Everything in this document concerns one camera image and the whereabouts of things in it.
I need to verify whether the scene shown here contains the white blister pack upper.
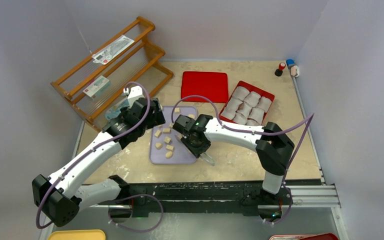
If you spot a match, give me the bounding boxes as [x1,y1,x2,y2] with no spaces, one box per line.
[92,35,135,65]

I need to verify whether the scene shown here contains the red black stamp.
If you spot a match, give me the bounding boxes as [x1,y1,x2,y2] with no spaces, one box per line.
[274,62,287,77]

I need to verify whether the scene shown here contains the red box lid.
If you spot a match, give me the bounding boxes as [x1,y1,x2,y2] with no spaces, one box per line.
[180,71,229,104]

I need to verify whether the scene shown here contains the square chocolate lower centre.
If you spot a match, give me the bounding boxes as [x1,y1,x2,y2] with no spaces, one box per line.
[164,136,172,144]

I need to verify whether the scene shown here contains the oval swirl chocolate bottom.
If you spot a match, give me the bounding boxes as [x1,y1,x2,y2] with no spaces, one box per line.
[165,151,173,159]

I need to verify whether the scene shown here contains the lavender plastic tray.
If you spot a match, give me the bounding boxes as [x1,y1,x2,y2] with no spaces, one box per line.
[149,105,198,165]

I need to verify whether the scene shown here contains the metal tongs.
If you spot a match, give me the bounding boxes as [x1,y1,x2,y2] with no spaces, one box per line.
[175,134,216,167]

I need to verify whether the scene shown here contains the rectangular chocolate middle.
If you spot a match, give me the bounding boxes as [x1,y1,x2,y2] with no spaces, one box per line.
[162,128,171,134]

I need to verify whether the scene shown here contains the red tray corner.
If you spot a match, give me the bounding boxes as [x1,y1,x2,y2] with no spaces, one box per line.
[269,233,339,240]

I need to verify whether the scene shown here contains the heart chocolate lower left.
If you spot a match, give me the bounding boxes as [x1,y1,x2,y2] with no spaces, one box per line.
[155,142,163,150]

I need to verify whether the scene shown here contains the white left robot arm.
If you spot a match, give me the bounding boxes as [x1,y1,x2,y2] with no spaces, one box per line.
[32,97,166,227]

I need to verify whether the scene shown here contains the blue blister pack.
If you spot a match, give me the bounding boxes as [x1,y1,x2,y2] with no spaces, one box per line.
[104,98,130,121]

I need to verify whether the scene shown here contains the red chocolate box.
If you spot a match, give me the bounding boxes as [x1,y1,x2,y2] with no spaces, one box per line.
[219,80,275,126]

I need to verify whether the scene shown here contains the rectangular chocolate lower left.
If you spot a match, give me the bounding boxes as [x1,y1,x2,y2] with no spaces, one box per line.
[154,130,162,138]

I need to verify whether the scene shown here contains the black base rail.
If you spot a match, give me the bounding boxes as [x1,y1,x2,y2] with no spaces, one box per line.
[104,175,340,220]

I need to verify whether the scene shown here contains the rectangular chocolate bottom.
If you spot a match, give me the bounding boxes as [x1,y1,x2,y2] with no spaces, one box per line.
[165,144,175,152]

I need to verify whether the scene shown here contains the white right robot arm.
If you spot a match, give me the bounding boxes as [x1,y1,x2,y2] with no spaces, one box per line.
[173,114,295,204]

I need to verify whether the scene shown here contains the yellow tray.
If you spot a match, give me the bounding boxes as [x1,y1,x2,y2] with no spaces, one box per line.
[47,229,107,240]

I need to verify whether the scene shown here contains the wooden two-tier rack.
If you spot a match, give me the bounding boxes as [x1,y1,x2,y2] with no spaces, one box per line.
[51,16,174,129]

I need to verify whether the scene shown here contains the boxed item on rack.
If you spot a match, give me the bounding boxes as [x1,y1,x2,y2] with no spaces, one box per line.
[82,75,111,99]

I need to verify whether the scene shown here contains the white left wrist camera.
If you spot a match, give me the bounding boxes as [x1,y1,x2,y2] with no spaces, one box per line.
[122,86,144,107]

